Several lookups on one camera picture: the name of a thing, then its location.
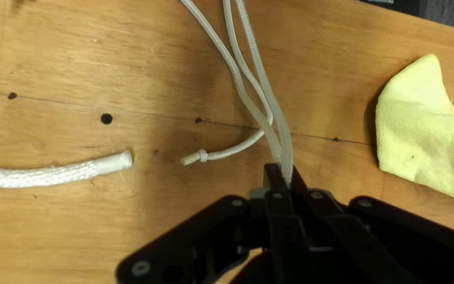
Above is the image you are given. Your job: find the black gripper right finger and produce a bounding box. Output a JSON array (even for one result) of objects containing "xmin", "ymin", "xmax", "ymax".
[{"xmin": 288, "ymin": 165, "xmax": 454, "ymax": 284}]

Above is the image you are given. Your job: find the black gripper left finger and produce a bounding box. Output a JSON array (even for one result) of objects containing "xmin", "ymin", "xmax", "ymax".
[{"xmin": 113, "ymin": 161, "xmax": 311, "ymax": 284}]

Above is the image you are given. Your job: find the yellow-green towel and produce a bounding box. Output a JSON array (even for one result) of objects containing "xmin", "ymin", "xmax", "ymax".
[{"xmin": 373, "ymin": 52, "xmax": 454, "ymax": 206}]

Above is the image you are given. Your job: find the thin white cord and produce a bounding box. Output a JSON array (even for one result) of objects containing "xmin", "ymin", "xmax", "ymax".
[{"xmin": 177, "ymin": 0, "xmax": 296, "ymax": 186}]

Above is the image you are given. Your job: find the white rope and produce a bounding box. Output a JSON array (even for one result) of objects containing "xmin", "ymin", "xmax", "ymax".
[{"xmin": 0, "ymin": 146, "xmax": 135, "ymax": 191}]

